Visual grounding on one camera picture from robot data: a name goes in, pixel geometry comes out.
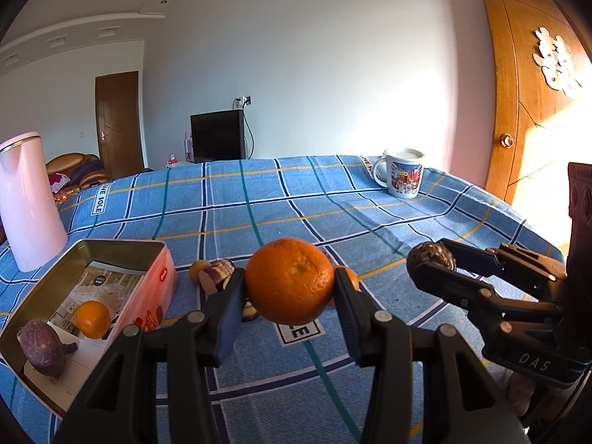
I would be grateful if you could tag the pink floral pillow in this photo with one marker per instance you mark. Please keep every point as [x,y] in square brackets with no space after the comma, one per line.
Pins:
[59,182]

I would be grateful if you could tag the printed white mug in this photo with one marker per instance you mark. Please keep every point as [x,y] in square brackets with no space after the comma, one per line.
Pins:
[404,175]

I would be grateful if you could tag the brass door knob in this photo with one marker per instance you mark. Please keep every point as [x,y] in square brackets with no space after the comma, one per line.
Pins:
[507,139]

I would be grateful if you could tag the pink electric kettle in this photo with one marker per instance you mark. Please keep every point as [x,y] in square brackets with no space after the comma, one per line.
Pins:
[30,203]

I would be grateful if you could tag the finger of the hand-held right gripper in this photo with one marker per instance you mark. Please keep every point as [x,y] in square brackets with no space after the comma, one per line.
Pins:
[476,256]
[453,284]

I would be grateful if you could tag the small orange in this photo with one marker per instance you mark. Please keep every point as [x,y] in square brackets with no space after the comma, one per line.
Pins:
[92,319]
[354,280]

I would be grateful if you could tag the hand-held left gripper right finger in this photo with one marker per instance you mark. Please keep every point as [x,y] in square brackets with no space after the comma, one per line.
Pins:
[351,319]

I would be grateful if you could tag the blue plaid tablecloth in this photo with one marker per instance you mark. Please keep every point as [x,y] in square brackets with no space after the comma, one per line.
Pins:
[323,203]

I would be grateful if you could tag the purple sweet potato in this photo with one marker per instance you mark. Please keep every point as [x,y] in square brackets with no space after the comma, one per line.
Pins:
[44,347]

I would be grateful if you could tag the purple blanket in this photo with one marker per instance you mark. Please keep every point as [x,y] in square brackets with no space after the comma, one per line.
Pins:
[88,169]

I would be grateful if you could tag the light wooden door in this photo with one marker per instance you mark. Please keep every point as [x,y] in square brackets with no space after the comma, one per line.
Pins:
[522,101]

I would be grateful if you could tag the pink tin box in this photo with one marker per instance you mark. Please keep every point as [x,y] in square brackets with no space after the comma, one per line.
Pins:
[150,296]

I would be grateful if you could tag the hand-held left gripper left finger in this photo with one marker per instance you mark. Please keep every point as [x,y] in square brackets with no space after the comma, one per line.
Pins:
[231,310]

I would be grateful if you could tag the large orange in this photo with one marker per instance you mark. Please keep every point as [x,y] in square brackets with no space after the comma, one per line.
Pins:
[289,282]

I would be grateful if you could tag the wall outlet with charger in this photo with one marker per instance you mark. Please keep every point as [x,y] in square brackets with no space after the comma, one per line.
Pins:
[243,101]

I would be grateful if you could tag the brown striped shell object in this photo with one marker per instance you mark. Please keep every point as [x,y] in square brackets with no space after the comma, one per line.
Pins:
[217,275]

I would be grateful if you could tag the black television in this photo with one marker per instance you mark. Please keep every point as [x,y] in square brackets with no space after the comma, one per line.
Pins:
[217,136]

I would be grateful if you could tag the brown leather armchair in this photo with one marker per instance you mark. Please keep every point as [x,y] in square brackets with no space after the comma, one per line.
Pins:
[60,162]

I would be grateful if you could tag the small yellowish round fruit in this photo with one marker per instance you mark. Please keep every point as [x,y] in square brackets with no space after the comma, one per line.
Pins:
[199,270]

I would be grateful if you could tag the dark brown door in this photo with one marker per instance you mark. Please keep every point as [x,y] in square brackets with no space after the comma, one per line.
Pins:
[118,125]

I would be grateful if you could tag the printed paper sheet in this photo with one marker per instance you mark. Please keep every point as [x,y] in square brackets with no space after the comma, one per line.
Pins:
[115,286]

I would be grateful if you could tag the person's right hand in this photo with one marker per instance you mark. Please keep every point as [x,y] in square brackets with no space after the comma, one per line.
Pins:
[525,395]

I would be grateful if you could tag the white paper door decoration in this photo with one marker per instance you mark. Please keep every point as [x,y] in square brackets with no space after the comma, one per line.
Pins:
[555,60]

